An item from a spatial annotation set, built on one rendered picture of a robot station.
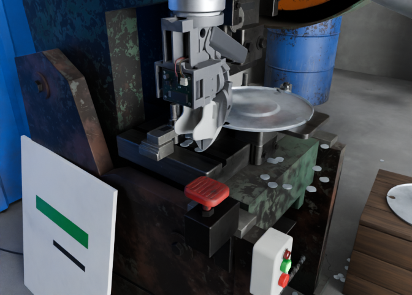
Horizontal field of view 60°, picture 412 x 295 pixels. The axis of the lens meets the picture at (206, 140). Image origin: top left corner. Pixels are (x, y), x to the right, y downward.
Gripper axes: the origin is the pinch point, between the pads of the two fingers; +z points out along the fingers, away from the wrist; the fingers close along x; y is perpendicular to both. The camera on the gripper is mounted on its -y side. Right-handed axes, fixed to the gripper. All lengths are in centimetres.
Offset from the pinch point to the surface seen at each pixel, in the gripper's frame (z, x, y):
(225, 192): 9.3, 3.6, -1.1
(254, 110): 6.3, -8.2, -29.9
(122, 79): 1.6, -39.9, -16.3
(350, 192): 85, -3, -131
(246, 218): 20.9, 2.9, -9.8
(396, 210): 50, 23, -76
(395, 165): 85, 8, -176
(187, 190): 9.2, -1.9, 2.7
